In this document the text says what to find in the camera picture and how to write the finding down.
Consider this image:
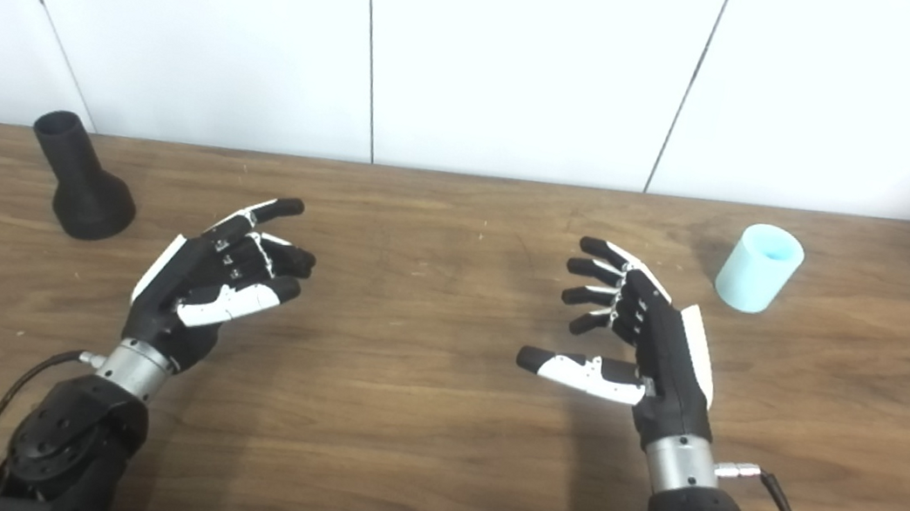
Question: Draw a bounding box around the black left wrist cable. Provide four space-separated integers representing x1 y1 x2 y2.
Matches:
0 340 107 511

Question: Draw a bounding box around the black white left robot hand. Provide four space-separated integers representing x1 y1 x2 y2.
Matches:
117 177 325 390

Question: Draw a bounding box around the light blue cylinder cup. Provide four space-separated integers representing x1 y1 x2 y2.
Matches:
711 219 809 321

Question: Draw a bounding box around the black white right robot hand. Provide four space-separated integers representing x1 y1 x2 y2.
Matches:
506 229 737 459

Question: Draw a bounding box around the black flared nozzle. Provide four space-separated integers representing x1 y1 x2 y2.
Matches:
19 107 149 247

